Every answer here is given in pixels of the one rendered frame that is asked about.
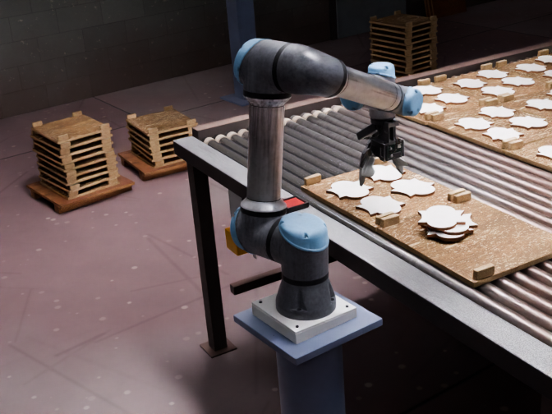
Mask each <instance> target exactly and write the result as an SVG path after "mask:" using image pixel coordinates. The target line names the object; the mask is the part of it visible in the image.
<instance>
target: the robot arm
mask: <svg viewBox="0 0 552 414"><path fill-rule="evenodd" d="M233 71H234V76H235V77H236V78H237V81H238V82H239V83H240V84H241V85H243V96H244V98H245V99H246V100H247V101H248V102H249V131H248V160H247V190H246V198H245V199H244V200H243V201H242V202H241V206H240V207H239V208H238V209H237V210H236V211H235V212H234V217H232V219H231V223H230V233H231V236H232V239H233V241H234V243H235V244H236V245H237V246H238V247H239V248H241V249H243V250H244V251H246V252H248V253H250V254H252V255H258V256H261V257H264V258H265V259H268V260H272V261H275V262H277V263H280V264H281V269H282V280H281V283H280V285H279V289H278V294H277V296H276V310H277V311H278V313H279V314H280V315H282V316H284V317H286V318H289V319H291V320H302V321H307V320H318V319H322V318H324V317H326V316H328V315H330V314H332V313H333V312H334V310H335V309H336V296H335V293H334V290H333V287H332V284H331V282H330V280H329V235H328V229H327V226H326V224H325V222H324V221H323V220H322V219H321V218H319V217H317V216H315V215H313V214H308V213H303V214H301V213H300V212H295V213H290V214H286V213H287V204H286V203H285V202H284V201H283V200H282V199H281V185H282V165H283V125H284V104H285V103H286V102H287V101H288V100H289V99H290V98H291V97H292V94H304V95H314V96H321V97H324V98H333V97H335V96H337V97H339V98H340V100H341V103H342V105H343V106H344V107H345V108H346V109H348V110H351V111H355V110H359V109H361V108H368V109H369V115H370V123H371V124H370V125H369V126H367V127H365V128H363V129H361V130H360V131H359V132H357V133H356V136H357V139H358V140H368V142H367V144H366V147H365V148H364V149H363V151H362V153H361V160H360V165H359V167H360V169H359V183H360V186H363V183H364V181H365V178H366V177H373V176H374V174H375V169H374V167H373V165H374V163H375V157H378V158H379V160H381V161H384V162H385V161H389V160H393V164H394V165H395V166H396V169H397V170H398V171H399V172H400V173H401V174H403V166H408V163H407V162H406V161H405V160H403V159H402V158H401V157H402V156H404V139H402V138H400V137H397V136H396V126H399V124H398V120H395V115H396V114H399V115H403V116H404V117H405V116H409V117H414V116H416V115H417V114H418V113H419V112H420V111H421V107H422V104H423V95H422V92H421V91H420V90H419V89H415V88H412V87H411V86H409V87H406V86H402V85H398V84H395V79H396V76H395V70H394V65H393V64H392V63H390V62H374V63H371V64H370V65H369V66H368V72H367V73H365V72H362V71H358V70H356V69H353V68H350V67H346V65H345V64H344V62H343V61H341V60H340V59H338V58H335V57H332V56H330V55H328V54H326V53H323V52H321V51H319V50H317V49H314V48H311V47H309V46H306V45H304V44H295V43H289V42H283V41H277V40H272V39H251V40H249V41H247V42H246V43H244V44H243V45H242V47H241V48H240V49H239V51H238V52H237V55H236V57H235V61H234V66H233ZM372 154H373V155H374V156H375V157H371V156H372Z"/></svg>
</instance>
